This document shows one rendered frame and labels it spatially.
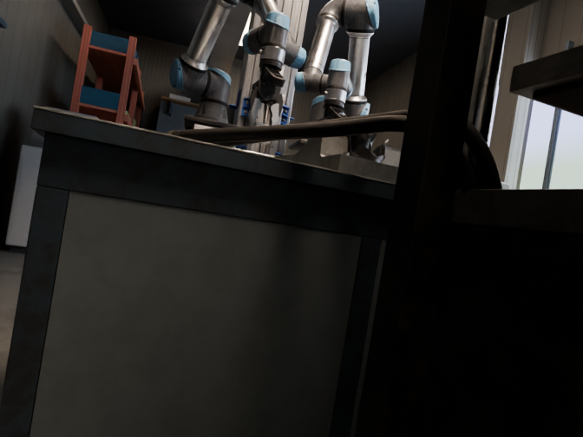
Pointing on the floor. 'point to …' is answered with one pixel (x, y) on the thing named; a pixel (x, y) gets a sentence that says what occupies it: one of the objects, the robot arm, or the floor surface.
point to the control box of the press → (422, 213)
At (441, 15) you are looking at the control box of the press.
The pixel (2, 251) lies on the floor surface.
